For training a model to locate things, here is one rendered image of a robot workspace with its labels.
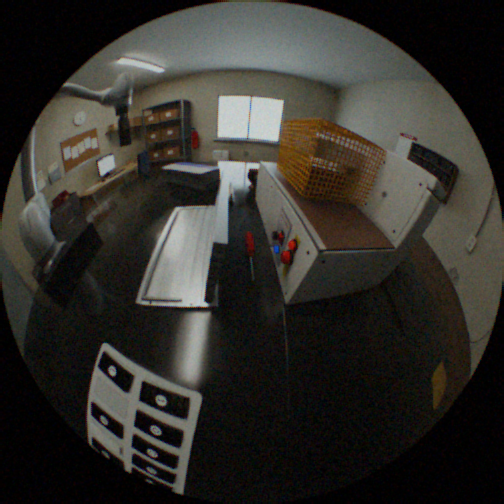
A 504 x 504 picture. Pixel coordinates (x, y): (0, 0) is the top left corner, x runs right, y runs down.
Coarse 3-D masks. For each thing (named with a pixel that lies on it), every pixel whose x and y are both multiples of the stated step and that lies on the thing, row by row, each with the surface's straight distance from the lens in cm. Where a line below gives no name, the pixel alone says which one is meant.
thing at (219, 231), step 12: (228, 168) 49; (228, 180) 38; (216, 204) 51; (216, 216) 22; (216, 228) 20; (216, 240) 18; (216, 252) 19; (216, 264) 21; (216, 276) 23; (204, 300) 31
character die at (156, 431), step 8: (136, 416) 40; (144, 416) 38; (136, 424) 41; (144, 424) 39; (152, 424) 38; (160, 424) 37; (144, 432) 40; (152, 432) 39; (160, 432) 38; (168, 432) 38; (176, 432) 37; (160, 440) 39; (168, 440) 38; (176, 440) 37
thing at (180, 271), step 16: (176, 208) 68; (192, 208) 65; (208, 208) 64; (176, 224) 58; (192, 224) 55; (208, 224) 53; (160, 240) 52; (176, 240) 50; (192, 240) 48; (208, 240) 47; (160, 256) 47; (176, 256) 45; (192, 256) 43; (160, 272) 43; (176, 272) 41; (192, 272) 39; (160, 288) 40; (176, 288) 38; (192, 288) 37; (144, 304) 40; (160, 304) 38; (176, 304) 36; (208, 304) 34
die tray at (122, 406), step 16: (112, 352) 43; (96, 368) 47; (128, 368) 40; (96, 384) 48; (112, 384) 43; (160, 384) 36; (176, 384) 35; (96, 400) 49; (112, 400) 45; (128, 400) 41; (192, 400) 34; (112, 416) 47; (128, 416) 43; (160, 416) 38; (192, 416) 35; (128, 432) 45; (192, 432) 36; (128, 448) 49; (176, 448) 40; (128, 464) 55; (160, 464) 46; (160, 480) 52; (176, 480) 49
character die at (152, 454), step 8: (136, 440) 43; (144, 440) 42; (136, 448) 46; (144, 448) 44; (152, 448) 42; (160, 448) 42; (152, 456) 44; (160, 456) 43; (168, 456) 41; (176, 456) 41; (168, 464) 44; (176, 464) 43
